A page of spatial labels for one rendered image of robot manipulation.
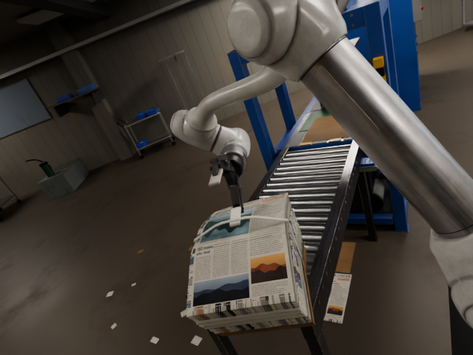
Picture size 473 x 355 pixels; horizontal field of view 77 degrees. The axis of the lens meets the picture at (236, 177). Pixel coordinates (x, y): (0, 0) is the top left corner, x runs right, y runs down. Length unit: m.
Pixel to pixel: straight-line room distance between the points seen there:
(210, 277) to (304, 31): 0.61
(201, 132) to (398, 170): 0.63
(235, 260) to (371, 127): 0.48
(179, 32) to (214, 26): 0.72
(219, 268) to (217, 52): 6.17
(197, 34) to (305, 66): 6.28
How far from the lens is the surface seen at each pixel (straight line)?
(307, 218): 1.50
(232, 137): 1.03
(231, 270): 0.82
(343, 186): 1.65
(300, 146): 2.24
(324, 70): 0.54
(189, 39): 6.79
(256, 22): 0.51
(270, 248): 0.80
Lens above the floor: 1.69
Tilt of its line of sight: 25 degrees down
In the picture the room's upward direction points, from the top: 22 degrees counter-clockwise
